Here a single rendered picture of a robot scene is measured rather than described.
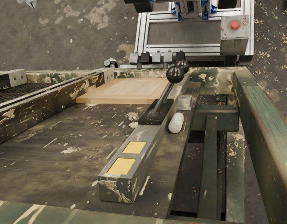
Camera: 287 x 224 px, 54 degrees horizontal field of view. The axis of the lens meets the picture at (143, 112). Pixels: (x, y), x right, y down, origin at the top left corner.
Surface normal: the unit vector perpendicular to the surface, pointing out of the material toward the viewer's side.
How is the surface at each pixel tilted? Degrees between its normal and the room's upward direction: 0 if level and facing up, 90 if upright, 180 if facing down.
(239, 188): 0
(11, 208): 59
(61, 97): 90
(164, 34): 0
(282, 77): 0
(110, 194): 30
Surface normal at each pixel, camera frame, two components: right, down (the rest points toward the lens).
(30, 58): -0.23, -0.25
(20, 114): 0.97, 0.02
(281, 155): -0.05, -0.96
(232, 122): -0.24, 0.28
